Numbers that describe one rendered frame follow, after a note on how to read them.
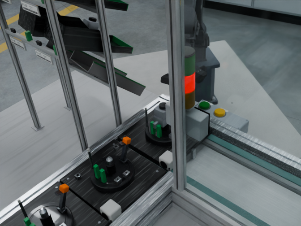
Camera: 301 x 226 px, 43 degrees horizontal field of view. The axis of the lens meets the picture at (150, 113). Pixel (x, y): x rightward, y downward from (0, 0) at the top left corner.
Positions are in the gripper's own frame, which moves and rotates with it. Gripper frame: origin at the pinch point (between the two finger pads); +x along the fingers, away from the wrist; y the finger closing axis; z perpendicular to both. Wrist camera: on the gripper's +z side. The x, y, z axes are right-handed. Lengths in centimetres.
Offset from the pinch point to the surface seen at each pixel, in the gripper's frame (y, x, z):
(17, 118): -2, 31, -70
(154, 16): 286, 19, -147
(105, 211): -37.9, 27.5, -1.5
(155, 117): -6.7, 9.1, -3.7
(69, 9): 272, 29, -257
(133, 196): -28.6, 26.0, 2.3
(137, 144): -9.6, 19.4, -7.7
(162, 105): -6.2, 4.5, -2.2
